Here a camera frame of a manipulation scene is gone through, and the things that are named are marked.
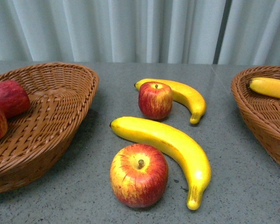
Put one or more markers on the small red yellow apple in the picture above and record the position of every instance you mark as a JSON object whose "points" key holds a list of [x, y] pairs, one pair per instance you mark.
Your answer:
{"points": [[155, 100]]}

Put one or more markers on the large red yellow apple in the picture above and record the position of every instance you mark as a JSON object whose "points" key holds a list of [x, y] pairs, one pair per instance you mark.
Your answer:
{"points": [[139, 175]]}

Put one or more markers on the small yellow banana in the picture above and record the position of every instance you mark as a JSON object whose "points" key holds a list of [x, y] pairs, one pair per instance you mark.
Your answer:
{"points": [[183, 94]]}

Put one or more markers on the large yellow banana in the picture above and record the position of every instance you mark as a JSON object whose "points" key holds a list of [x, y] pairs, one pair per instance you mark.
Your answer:
{"points": [[176, 144]]}

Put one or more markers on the left brown wicker basket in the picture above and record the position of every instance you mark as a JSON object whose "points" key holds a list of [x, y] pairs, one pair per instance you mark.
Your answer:
{"points": [[60, 95]]}

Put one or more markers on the brown wicker basket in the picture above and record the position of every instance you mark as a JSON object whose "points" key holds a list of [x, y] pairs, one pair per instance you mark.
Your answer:
{"points": [[60, 95], [260, 113]]}

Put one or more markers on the dark red apple in basket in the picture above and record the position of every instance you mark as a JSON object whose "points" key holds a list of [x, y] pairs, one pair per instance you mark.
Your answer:
{"points": [[13, 99]]}

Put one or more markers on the right brown wicker basket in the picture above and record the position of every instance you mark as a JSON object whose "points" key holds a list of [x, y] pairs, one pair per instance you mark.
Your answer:
{"points": [[260, 113]]}

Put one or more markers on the pale green curtain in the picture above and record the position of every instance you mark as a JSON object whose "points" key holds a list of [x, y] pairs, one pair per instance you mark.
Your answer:
{"points": [[239, 32]]}

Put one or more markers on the banana in right basket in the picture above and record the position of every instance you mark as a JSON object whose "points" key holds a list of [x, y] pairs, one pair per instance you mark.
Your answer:
{"points": [[265, 86]]}

